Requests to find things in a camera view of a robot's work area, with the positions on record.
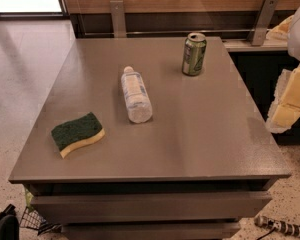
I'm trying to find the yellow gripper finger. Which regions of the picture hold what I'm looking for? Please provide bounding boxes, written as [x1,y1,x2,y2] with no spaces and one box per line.
[266,16,293,41]
[266,64,300,133]

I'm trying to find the clear plastic water bottle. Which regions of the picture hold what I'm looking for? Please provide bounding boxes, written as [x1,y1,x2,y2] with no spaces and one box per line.
[121,66,153,123]

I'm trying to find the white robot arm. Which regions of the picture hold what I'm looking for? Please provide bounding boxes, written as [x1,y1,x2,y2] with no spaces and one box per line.
[266,7,300,133]

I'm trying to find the green soda can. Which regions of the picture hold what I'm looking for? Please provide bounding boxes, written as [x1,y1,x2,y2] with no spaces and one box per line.
[182,32,207,76]

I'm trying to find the grey drawer cabinet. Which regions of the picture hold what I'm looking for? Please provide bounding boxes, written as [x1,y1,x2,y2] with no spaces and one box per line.
[10,37,290,240]

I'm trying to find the green and yellow sponge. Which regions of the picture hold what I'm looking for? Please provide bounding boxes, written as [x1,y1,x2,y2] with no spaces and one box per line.
[51,112,105,158]

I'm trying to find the black bag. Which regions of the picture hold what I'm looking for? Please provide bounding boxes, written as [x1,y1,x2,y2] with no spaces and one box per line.
[0,204,19,240]

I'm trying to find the right metal wall bracket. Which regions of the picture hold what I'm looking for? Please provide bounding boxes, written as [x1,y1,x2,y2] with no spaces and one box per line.
[247,0,279,46]

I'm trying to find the metal wall bracket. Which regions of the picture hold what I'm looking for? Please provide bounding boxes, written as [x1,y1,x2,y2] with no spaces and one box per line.
[110,0,127,38]
[247,0,279,46]

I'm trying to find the left metal wall bracket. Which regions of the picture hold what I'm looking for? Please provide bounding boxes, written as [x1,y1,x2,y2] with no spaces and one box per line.
[110,0,127,38]

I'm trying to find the black wire basket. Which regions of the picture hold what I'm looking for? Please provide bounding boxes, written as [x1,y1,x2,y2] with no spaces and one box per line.
[20,207,62,235]

